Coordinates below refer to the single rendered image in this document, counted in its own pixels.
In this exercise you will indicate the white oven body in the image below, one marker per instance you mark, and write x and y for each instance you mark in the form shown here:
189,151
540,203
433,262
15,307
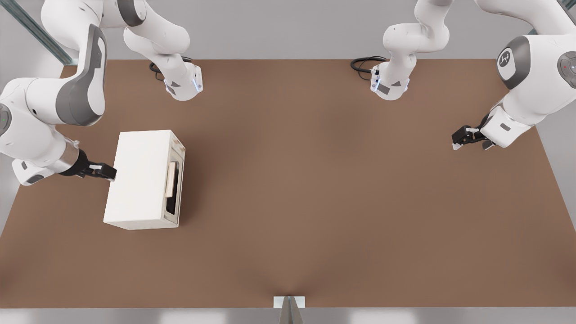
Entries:
137,177

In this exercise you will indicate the white oven door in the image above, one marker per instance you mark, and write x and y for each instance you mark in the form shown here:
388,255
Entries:
179,180

